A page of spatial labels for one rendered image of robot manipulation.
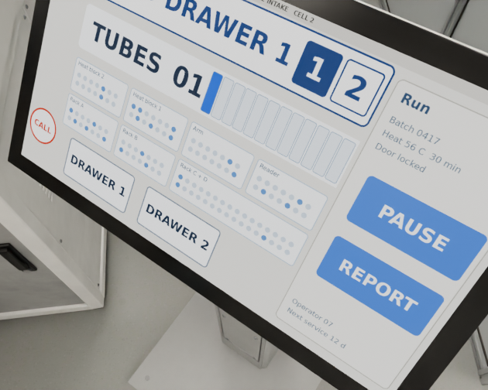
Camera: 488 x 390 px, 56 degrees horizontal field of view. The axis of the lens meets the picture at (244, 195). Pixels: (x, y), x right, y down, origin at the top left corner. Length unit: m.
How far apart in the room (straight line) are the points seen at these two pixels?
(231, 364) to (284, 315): 0.96
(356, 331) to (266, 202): 0.14
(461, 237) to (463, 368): 1.20
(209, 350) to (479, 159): 1.15
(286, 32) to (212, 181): 0.15
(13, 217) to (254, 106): 0.65
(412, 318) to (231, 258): 0.17
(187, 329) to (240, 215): 1.03
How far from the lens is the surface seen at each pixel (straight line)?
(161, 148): 0.46
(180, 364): 1.42
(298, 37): 0.39
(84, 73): 0.52
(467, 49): 0.37
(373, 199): 0.39
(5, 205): 0.93
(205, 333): 1.43
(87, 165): 0.53
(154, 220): 0.49
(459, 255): 0.39
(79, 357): 1.53
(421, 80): 0.37
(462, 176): 0.38
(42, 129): 0.57
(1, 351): 1.63
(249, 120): 0.41
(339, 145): 0.39
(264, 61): 0.40
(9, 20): 1.07
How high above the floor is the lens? 1.43
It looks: 60 degrees down
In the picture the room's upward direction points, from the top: 1 degrees counter-clockwise
